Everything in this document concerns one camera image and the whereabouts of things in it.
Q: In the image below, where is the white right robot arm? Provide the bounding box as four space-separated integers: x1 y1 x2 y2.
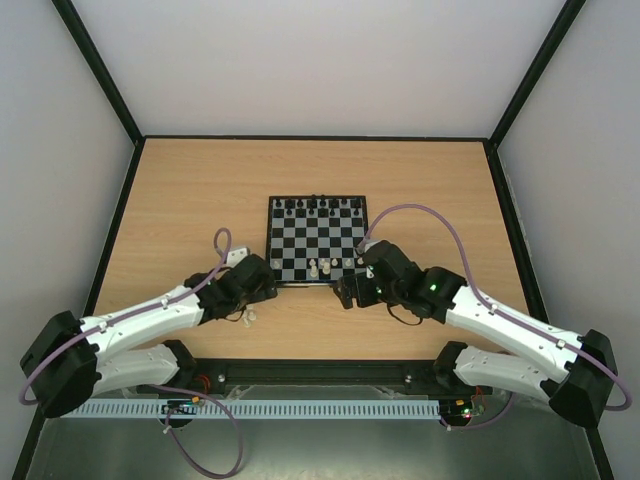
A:
333 240 617 428

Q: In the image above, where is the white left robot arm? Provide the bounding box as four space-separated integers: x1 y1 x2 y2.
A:
20 254 277 418

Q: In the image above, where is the black chess pieces row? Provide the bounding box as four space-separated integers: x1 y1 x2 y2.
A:
268 194 367 219

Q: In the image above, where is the black and silver chessboard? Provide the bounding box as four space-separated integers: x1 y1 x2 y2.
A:
265 208 369 286

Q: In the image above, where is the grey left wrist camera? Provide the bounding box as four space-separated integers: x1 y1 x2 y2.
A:
226 246 251 266

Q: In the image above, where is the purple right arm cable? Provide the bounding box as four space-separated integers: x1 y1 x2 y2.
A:
355 203 631 431

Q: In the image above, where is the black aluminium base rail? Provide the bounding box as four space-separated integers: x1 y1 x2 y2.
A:
149 355 551 396

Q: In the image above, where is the light blue slotted cable duct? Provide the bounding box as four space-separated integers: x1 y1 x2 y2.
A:
66 399 441 420

